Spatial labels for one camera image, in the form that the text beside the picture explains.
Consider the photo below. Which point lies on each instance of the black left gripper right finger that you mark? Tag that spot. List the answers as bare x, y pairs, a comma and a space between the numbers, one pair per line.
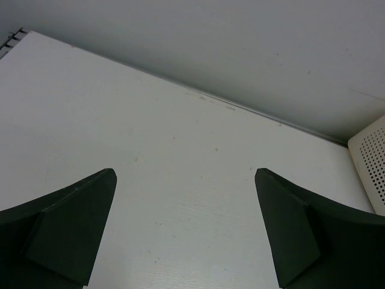
316, 242

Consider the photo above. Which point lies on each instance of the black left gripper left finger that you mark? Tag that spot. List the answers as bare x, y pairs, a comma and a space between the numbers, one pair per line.
53, 241

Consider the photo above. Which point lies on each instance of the cream perforated laundry basket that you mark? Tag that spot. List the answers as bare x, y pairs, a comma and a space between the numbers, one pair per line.
367, 152

